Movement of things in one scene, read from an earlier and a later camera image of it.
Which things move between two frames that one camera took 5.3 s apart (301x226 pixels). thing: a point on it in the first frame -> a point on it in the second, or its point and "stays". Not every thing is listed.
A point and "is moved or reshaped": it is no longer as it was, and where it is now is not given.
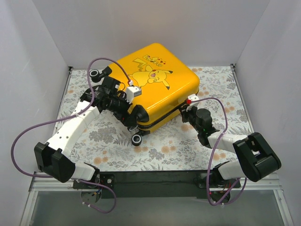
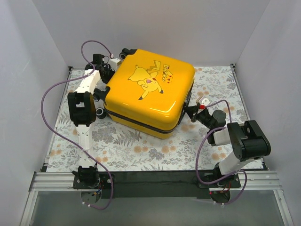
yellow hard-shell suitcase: [167, 80] is moved or reshaped
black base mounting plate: [154, 184] stays
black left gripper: [128, 113] -> [106, 71]
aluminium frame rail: [43, 182] stays
